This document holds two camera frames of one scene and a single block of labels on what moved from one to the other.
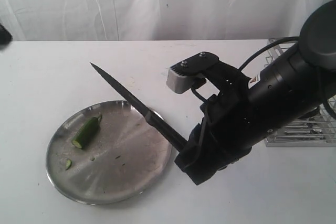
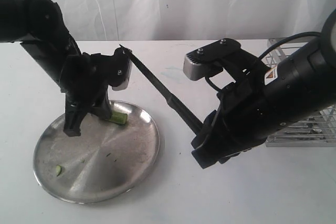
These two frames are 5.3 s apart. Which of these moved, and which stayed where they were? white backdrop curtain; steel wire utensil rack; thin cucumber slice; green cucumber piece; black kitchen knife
Moved: green cucumber piece; thin cucumber slice; black kitchen knife
Stayed: steel wire utensil rack; white backdrop curtain
